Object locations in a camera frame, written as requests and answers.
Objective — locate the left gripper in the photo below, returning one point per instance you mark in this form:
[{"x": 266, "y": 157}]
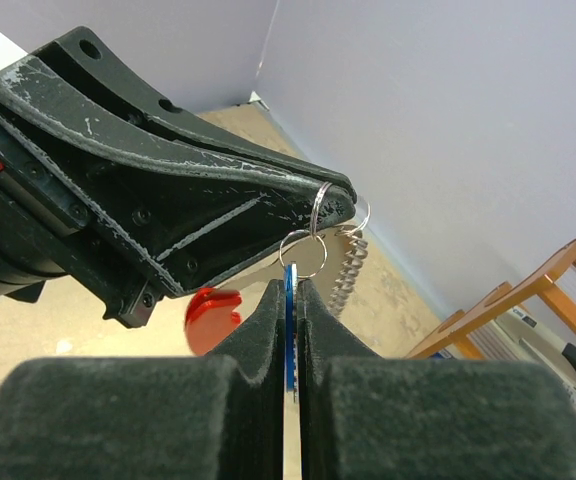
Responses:
[{"x": 46, "y": 233}]

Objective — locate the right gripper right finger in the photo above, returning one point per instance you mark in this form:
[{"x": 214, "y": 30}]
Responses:
[{"x": 367, "y": 417}]

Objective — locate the blue key tag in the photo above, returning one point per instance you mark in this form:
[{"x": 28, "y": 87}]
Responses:
[{"x": 291, "y": 367}]

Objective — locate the wooden shelf rack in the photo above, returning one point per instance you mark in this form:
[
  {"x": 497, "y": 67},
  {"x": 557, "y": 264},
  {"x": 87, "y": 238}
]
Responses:
[{"x": 542, "y": 283}]

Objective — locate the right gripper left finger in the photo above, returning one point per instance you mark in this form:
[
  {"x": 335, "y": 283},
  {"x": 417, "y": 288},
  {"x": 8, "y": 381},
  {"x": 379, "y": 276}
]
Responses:
[{"x": 218, "y": 416}]

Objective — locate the small silver split rings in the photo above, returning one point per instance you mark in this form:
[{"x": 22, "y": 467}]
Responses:
[{"x": 320, "y": 230}]

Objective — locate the white stapler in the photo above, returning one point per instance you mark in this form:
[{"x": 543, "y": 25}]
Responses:
[{"x": 532, "y": 340}]

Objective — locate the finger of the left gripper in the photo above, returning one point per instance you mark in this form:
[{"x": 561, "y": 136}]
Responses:
[
  {"x": 81, "y": 58},
  {"x": 183, "y": 217}
]

